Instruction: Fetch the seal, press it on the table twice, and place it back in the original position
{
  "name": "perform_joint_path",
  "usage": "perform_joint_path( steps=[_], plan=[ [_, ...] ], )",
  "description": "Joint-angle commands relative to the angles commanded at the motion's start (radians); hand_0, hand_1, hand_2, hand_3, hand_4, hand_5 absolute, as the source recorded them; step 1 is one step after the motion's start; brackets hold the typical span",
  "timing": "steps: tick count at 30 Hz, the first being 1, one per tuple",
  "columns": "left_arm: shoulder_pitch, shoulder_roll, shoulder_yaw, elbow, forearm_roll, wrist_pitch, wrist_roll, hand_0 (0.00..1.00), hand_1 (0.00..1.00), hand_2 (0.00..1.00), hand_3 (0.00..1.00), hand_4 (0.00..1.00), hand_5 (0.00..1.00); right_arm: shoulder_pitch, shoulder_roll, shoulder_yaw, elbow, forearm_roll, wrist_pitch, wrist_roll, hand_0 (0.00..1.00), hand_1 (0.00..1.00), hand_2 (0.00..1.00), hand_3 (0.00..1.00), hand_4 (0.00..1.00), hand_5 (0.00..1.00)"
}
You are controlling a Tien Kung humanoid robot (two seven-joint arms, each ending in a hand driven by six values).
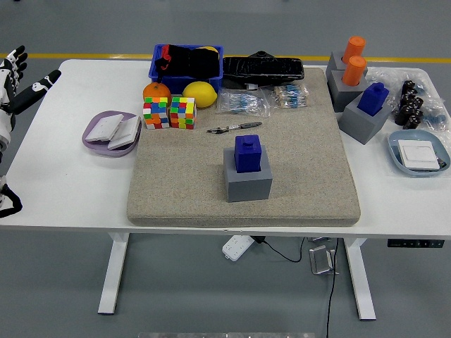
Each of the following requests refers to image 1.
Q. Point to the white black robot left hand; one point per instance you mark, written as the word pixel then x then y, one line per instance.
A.
pixel 6 105

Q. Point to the blue square seal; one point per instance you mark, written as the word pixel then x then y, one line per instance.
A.
pixel 372 100
pixel 247 155

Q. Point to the grey seal holder block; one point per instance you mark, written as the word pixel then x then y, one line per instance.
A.
pixel 358 123
pixel 339 95
pixel 249 190
pixel 334 65

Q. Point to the orange round seal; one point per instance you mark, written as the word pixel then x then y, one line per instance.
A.
pixel 353 72
pixel 355 47

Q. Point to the purple plate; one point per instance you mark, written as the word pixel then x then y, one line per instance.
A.
pixel 105 151

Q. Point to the multicolour puzzle cube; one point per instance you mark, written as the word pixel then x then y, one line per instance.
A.
pixel 156 112
pixel 182 112

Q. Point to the orange fruit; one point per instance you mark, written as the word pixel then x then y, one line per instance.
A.
pixel 156 91

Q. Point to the blue plastic bin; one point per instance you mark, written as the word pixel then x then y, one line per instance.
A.
pixel 176 84

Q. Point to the yellow lemon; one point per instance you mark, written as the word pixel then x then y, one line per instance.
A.
pixel 199 93

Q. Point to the black red cloth pouch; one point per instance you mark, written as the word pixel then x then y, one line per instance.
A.
pixel 197 63

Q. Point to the white table leg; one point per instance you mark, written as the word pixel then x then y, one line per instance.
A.
pixel 112 274
pixel 359 281

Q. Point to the yellow item in bin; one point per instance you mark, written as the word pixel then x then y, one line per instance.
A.
pixel 210 48

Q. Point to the clear bag blue resistors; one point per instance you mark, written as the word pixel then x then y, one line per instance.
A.
pixel 243 104

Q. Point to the black silver folding tool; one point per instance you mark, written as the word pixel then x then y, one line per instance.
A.
pixel 246 125

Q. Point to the white power strip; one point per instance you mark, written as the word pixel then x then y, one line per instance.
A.
pixel 236 248

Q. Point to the clear bag tan resistors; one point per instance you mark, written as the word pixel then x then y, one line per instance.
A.
pixel 290 95

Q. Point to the grey-brown mat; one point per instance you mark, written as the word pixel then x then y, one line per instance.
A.
pixel 299 176

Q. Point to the light blue plate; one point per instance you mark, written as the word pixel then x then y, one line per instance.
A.
pixel 394 148

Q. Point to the clear bag black capacitors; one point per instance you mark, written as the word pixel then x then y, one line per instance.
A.
pixel 408 111

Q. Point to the clear bag blue parts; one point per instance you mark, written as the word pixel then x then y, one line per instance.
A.
pixel 436 118

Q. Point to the black table control panel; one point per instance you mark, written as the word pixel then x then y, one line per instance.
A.
pixel 415 243

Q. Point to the white switch panel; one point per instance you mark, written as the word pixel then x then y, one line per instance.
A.
pixel 103 127
pixel 126 135
pixel 418 155

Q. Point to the silver metal bracket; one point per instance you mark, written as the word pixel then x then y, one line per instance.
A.
pixel 320 260

